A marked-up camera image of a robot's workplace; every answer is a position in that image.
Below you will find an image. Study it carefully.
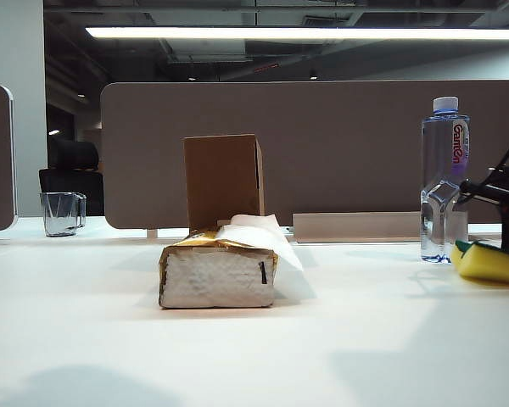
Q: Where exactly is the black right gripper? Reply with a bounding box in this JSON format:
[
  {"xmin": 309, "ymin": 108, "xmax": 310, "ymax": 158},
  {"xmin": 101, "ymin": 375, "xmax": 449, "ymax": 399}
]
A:
[{"xmin": 459, "ymin": 164, "xmax": 509, "ymax": 256}]

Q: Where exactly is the yellow sponge with green scourer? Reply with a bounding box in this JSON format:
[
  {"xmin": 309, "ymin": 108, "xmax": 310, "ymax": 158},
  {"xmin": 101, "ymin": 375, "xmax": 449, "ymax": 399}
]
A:
[{"xmin": 450, "ymin": 239, "xmax": 509, "ymax": 286}]

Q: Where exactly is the clear plastic water bottle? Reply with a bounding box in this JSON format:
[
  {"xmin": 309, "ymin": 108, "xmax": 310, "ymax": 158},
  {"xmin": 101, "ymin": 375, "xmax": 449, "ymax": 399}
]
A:
[{"xmin": 420, "ymin": 96, "xmax": 471, "ymax": 265}]

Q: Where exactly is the wide brown desk divider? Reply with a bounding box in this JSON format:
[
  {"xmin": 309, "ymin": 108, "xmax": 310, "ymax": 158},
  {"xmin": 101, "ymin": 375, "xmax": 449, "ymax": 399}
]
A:
[{"xmin": 99, "ymin": 79, "xmax": 509, "ymax": 232}]

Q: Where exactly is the white tissue sheet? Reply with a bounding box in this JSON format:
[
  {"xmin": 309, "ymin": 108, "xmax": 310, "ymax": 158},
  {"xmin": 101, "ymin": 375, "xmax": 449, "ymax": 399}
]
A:
[{"xmin": 215, "ymin": 214, "xmax": 319, "ymax": 304}]

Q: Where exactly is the long ceiling light strip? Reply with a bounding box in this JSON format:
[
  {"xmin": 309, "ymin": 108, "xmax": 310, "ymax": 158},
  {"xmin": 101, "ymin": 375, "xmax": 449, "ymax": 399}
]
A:
[{"xmin": 84, "ymin": 25, "xmax": 509, "ymax": 42}]

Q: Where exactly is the brown cardboard box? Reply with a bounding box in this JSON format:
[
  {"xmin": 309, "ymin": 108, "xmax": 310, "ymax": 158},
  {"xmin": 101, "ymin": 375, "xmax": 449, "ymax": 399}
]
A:
[{"xmin": 183, "ymin": 133, "xmax": 267, "ymax": 232}]

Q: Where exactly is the tissue pack in yellow wrap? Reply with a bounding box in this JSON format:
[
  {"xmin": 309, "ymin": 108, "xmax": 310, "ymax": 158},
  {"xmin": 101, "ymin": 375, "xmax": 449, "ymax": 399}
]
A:
[{"xmin": 158, "ymin": 228, "xmax": 280, "ymax": 309}]

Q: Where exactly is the black office chair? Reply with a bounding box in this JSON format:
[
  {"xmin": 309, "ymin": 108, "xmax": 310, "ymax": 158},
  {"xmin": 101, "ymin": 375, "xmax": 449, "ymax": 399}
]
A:
[{"xmin": 38, "ymin": 135, "xmax": 106, "ymax": 216}]

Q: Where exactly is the clear glass mug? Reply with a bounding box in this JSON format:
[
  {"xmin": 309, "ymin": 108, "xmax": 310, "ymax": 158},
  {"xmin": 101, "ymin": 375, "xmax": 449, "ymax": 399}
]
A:
[{"xmin": 39, "ymin": 191, "xmax": 88, "ymax": 237}]

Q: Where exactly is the beige cable tray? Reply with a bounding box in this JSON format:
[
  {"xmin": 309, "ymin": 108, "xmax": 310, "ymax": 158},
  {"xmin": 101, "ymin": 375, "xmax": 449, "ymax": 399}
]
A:
[{"xmin": 293, "ymin": 211, "xmax": 469, "ymax": 243}]

